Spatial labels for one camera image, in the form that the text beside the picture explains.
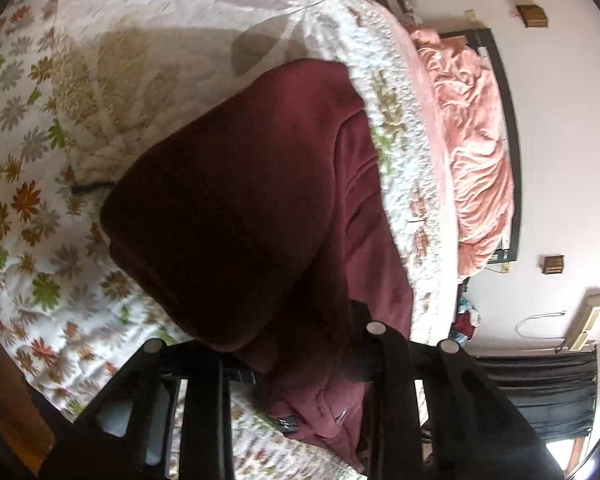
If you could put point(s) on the pink bed sheet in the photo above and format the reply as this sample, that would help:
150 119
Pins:
445 260

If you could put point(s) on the beige wall air conditioner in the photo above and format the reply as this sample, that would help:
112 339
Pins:
585 320

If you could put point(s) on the dark bed headboard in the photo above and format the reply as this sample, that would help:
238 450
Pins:
512 135

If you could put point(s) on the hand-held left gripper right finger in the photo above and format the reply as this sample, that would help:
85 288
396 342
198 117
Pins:
395 385

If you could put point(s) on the dark patterned curtain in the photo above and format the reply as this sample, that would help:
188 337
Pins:
545 395

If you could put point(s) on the maroon pants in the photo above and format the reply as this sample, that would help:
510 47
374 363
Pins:
230 210

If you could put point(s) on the small wooden wall box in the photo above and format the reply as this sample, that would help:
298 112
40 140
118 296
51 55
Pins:
532 16
554 264

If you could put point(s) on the floral quilted bedspread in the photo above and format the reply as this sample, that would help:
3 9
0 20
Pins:
55 110

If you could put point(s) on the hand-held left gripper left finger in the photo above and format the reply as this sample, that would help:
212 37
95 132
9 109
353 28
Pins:
202 410

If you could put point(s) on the red cloth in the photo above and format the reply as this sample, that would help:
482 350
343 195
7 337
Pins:
462 324

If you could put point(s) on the pink crumpled blanket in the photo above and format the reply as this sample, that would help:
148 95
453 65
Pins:
475 160

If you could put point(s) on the blue plastic bag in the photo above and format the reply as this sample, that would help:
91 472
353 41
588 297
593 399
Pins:
464 305

